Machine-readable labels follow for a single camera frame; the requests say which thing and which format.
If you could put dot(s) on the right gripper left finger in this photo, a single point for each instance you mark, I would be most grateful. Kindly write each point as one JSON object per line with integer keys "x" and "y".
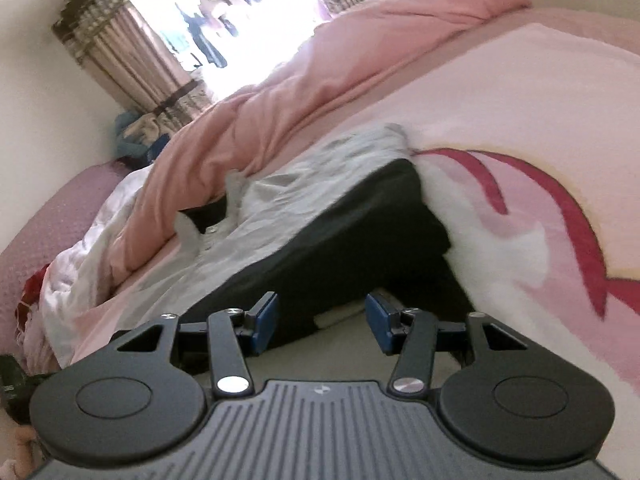
{"x": 248, "y": 331}

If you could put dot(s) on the pink duvet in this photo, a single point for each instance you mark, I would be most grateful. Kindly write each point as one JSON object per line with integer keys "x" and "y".
{"x": 345, "y": 58}

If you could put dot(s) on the left striped curtain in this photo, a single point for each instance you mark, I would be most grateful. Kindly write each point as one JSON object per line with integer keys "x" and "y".
{"x": 111, "y": 41}

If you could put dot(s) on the white crumpled sheet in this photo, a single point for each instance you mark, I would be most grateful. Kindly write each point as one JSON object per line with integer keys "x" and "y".
{"x": 79, "y": 313}

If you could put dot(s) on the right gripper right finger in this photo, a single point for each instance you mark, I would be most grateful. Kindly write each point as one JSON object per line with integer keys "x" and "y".
{"x": 394, "y": 325}

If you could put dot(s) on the purple headboard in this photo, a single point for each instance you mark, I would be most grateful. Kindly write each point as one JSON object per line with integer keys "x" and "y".
{"x": 56, "y": 226}

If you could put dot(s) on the blue beige clothes pile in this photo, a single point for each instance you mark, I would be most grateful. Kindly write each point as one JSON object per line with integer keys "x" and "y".
{"x": 135, "y": 133}

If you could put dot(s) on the grey black jacket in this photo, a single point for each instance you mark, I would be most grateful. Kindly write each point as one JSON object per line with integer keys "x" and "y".
{"x": 343, "y": 220}

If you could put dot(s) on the pink printed blanket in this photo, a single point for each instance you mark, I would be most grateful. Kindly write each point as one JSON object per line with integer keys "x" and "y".
{"x": 526, "y": 132}

